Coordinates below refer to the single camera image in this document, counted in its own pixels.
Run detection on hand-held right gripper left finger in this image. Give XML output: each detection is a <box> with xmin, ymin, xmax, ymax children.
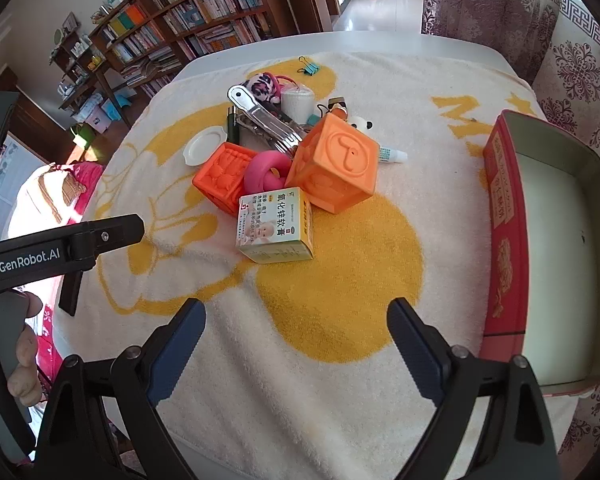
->
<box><xmin>32</xmin><ymin>298</ymin><xmax>207</xmax><ymax>480</ymax></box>

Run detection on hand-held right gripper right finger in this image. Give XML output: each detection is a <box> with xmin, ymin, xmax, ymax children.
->
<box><xmin>387</xmin><ymin>297</ymin><xmax>563</xmax><ymax>480</ymax></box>

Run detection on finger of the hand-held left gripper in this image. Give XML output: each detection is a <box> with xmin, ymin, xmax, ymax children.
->
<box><xmin>82</xmin><ymin>214</ymin><xmax>146</xmax><ymax>252</ymax></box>

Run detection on small dark orange cube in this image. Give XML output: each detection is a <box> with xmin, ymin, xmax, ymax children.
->
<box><xmin>192</xmin><ymin>142</ymin><xmax>257</xmax><ymax>217</ymax></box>

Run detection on small white plate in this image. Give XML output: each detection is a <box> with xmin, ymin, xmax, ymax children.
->
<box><xmin>182</xmin><ymin>127</ymin><xmax>229</xmax><ymax>167</ymax></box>

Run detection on red tin box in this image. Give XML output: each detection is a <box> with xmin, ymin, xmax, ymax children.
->
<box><xmin>482</xmin><ymin>109</ymin><xmax>600</xmax><ymax>397</ymax></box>

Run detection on green white medicine box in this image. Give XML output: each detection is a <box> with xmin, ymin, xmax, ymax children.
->
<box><xmin>236</xmin><ymin>187</ymin><xmax>315</xmax><ymax>265</ymax></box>

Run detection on pink knotted foam toy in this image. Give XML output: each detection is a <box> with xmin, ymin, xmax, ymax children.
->
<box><xmin>244</xmin><ymin>150</ymin><xmax>293</xmax><ymax>195</ymax></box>

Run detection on small white green tube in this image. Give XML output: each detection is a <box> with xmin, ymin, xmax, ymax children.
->
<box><xmin>377</xmin><ymin>145</ymin><xmax>409</xmax><ymax>165</ymax></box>

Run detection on large light orange cube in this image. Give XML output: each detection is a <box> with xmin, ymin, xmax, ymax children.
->
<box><xmin>285</xmin><ymin>112</ymin><xmax>381</xmax><ymax>214</ymax></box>

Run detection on leopard plush hair tie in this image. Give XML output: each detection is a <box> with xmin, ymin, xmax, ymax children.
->
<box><xmin>245</xmin><ymin>71</ymin><xmax>298</xmax><ymax>108</ymax></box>

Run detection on brown keychain charm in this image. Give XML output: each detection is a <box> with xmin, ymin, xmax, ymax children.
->
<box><xmin>317</xmin><ymin>96</ymin><xmax>351</xmax><ymax>118</ymax></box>

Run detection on person's left hand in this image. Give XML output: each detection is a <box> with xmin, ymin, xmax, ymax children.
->
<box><xmin>7</xmin><ymin>292</ymin><xmax>45</xmax><ymax>407</ymax></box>

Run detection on black upright bar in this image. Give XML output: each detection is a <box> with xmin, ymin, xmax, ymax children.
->
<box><xmin>58</xmin><ymin>265</ymin><xmax>84</xmax><ymax>317</ymax></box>

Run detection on pink printed blanket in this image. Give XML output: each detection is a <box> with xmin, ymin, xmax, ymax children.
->
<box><xmin>0</xmin><ymin>160</ymin><xmax>106</xmax><ymax>391</ymax></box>

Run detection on green bag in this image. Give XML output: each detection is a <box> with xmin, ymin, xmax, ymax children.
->
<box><xmin>70</xmin><ymin>122</ymin><xmax>96</xmax><ymax>150</ymax></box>

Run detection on white storage bin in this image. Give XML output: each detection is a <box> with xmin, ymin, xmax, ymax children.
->
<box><xmin>80</xmin><ymin>105</ymin><xmax>111</xmax><ymax>133</ymax></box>

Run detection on white and yellow towel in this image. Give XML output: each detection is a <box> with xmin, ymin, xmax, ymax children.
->
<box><xmin>62</xmin><ymin>50</ymin><xmax>548</xmax><ymax>466</ymax></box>

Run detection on small dark wooden shelf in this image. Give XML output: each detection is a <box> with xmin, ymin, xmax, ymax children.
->
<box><xmin>50</xmin><ymin>27</ymin><xmax>131</xmax><ymax>126</ymax></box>

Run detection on wooden bookshelf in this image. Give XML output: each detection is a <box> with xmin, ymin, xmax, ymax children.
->
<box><xmin>87</xmin><ymin>0</ymin><xmax>276</xmax><ymax>101</ymax></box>

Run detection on white tape roll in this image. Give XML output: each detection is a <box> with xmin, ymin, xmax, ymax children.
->
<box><xmin>280</xmin><ymin>85</ymin><xmax>315</xmax><ymax>121</ymax></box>

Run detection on rows of books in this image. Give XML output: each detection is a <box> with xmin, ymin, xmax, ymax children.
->
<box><xmin>97</xmin><ymin>0</ymin><xmax>273</xmax><ymax>86</ymax></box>

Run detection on purple patterned curtain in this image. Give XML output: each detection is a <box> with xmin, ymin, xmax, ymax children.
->
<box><xmin>420</xmin><ymin>0</ymin><xmax>566</xmax><ymax>76</ymax></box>

